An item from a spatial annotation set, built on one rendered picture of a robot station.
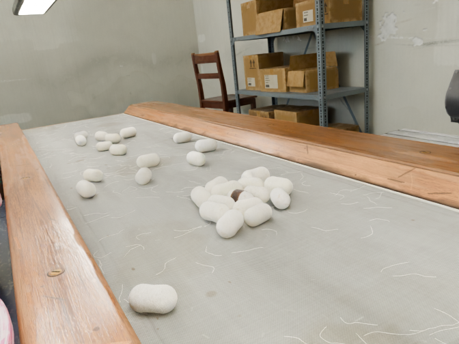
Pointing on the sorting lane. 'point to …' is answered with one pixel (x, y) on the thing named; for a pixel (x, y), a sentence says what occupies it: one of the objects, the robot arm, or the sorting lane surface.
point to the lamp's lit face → (35, 6)
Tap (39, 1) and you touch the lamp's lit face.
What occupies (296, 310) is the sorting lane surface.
